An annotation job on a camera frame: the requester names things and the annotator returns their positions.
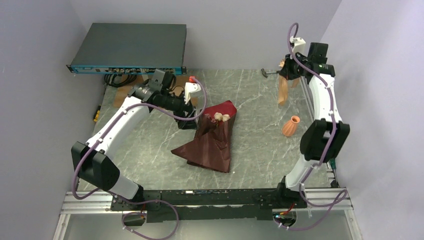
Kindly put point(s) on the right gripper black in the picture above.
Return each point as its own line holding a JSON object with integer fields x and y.
{"x": 286, "y": 69}

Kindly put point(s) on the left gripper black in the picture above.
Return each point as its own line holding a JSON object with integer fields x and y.
{"x": 187, "y": 108}

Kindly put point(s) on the yellow black tool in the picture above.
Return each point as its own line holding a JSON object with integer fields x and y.
{"x": 96, "y": 113}

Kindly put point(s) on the orange ribbed ceramic vase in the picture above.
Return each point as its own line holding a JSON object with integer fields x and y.
{"x": 290, "y": 127}

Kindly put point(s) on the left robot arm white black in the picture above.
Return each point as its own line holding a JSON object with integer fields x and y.
{"x": 92, "y": 159}

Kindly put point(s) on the aluminium rail frame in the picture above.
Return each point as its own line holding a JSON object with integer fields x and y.
{"x": 221, "y": 203}

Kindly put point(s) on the hammer with black handle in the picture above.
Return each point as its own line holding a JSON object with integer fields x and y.
{"x": 266, "y": 74}

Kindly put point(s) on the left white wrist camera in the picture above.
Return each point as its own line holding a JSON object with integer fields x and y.
{"x": 192, "y": 88}

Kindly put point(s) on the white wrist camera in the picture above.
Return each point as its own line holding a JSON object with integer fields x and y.
{"x": 192, "y": 88}
{"x": 297, "y": 44}

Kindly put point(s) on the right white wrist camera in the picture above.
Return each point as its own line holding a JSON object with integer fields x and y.
{"x": 297, "y": 44}

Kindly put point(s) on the green handled screwdriver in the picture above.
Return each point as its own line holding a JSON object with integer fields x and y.
{"x": 334, "y": 183}

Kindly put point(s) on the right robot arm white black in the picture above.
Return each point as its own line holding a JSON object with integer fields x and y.
{"x": 325, "y": 137}

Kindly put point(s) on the tan satin ribbon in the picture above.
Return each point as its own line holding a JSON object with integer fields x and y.
{"x": 283, "y": 87}

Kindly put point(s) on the maroon paper bouquet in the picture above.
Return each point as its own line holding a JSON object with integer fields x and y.
{"x": 211, "y": 144}

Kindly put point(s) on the wooden board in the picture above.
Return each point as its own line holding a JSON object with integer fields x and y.
{"x": 176, "y": 88}

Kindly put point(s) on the grey blue network switch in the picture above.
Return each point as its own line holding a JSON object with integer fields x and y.
{"x": 131, "y": 49}

